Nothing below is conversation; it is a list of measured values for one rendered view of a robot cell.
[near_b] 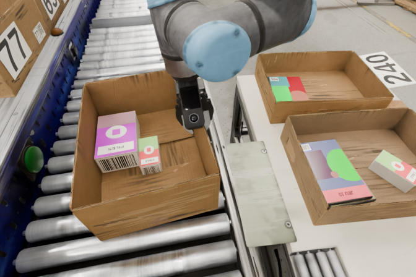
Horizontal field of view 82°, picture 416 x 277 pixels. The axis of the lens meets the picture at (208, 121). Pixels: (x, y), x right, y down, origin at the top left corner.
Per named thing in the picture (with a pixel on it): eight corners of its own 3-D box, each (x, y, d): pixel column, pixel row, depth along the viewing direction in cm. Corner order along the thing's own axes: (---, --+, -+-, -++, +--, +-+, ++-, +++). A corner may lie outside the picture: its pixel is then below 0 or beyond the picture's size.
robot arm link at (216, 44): (268, 13, 33) (220, -11, 41) (193, 39, 30) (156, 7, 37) (262, 70, 40) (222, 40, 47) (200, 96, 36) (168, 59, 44)
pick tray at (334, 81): (379, 119, 83) (396, 97, 76) (269, 124, 81) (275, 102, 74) (343, 71, 102) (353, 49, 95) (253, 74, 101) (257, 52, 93)
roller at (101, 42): (189, 44, 127) (188, 35, 124) (86, 53, 121) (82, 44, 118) (187, 39, 131) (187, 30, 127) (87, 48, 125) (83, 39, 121)
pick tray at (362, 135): (460, 213, 61) (495, 194, 53) (312, 227, 58) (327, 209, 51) (392, 128, 80) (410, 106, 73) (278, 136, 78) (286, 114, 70)
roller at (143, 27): (186, 32, 136) (185, 23, 133) (90, 41, 130) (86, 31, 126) (185, 28, 140) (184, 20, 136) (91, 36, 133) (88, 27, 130)
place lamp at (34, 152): (41, 177, 65) (26, 162, 60) (36, 177, 65) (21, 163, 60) (47, 156, 70) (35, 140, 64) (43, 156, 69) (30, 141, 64)
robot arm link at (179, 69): (207, 56, 48) (158, 65, 47) (209, 76, 51) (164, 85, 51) (200, 34, 54) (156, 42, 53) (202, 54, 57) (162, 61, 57)
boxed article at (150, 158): (159, 144, 75) (156, 135, 71) (163, 172, 68) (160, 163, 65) (141, 148, 74) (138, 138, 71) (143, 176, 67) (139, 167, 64)
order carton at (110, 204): (219, 208, 61) (222, 174, 49) (98, 242, 56) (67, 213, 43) (186, 106, 87) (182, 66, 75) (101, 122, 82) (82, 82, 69)
